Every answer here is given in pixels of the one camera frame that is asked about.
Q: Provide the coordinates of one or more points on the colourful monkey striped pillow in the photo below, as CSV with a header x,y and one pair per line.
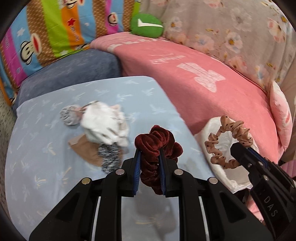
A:
x,y
46,31

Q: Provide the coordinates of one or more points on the tan dotted scrunchie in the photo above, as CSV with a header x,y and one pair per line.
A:
x,y
229,132

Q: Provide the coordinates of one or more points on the blue-grey velvet cushion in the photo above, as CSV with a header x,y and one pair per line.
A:
x,y
81,67

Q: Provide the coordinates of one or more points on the grey rolled sock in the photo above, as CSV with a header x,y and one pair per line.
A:
x,y
71,115

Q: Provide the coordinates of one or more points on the dark red velvet scrunchie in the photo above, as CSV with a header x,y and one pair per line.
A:
x,y
150,145

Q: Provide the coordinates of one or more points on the pink towel blanket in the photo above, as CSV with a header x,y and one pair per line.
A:
x,y
199,86

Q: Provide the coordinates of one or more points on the pink printed pillow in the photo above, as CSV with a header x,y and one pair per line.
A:
x,y
281,113

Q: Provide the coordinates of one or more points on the leopard print scrunchie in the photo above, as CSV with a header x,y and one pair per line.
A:
x,y
111,157

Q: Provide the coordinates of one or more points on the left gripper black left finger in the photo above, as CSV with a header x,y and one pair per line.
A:
x,y
132,175

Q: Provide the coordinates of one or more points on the white lined trash bin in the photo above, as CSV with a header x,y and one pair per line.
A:
x,y
234,179

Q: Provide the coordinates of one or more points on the light blue palm sheet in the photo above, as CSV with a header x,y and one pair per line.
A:
x,y
41,168

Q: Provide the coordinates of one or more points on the green checkmark plush cushion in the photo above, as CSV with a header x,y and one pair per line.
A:
x,y
146,25

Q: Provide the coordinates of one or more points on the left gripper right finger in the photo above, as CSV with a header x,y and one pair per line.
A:
x,y
167,167

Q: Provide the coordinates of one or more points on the brown flat cloth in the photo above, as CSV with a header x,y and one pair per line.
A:
x,y
85,149

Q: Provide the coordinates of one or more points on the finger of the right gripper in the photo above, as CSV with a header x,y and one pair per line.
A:
x,y
247,157
258,157

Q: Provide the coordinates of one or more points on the white crumpled cloth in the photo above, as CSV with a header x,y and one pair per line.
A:
x,y
105,124

